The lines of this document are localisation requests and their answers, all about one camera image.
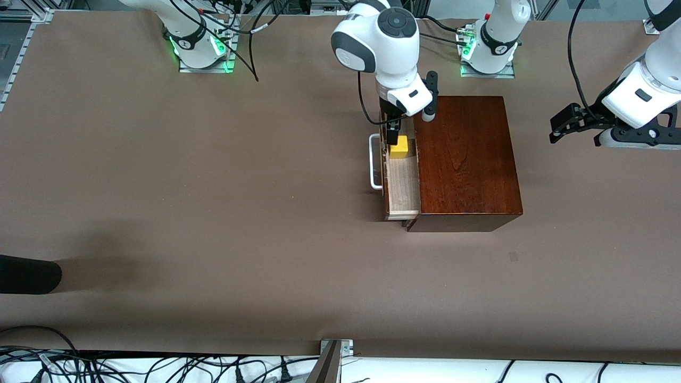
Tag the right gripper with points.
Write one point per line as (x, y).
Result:
(390, 113)

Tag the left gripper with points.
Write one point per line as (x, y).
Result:
(597, 113)

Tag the yellow wooden block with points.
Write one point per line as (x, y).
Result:
(401, 151)

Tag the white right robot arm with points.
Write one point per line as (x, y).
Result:
(393, 58)

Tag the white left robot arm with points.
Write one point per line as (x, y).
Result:
(495, 48)

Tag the dark wooden drawer cabinet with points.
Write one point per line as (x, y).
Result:
(468, 159)

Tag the silver equipment box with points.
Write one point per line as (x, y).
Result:
(330, 6)

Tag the brown paper table cover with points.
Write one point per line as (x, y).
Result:
(266, 213)

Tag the black cylinder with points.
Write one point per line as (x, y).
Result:
(26, 274)

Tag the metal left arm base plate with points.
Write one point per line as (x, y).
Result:
(489, 75)

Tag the aluminium table edge rail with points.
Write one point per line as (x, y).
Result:
(648, 27)
(22, 53)

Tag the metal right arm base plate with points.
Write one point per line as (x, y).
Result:
(231, 53)

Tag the silver metal clamp bracket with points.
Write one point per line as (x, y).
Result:
(346, 347)

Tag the grey camera mounting pole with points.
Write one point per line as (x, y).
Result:
(325, 369)

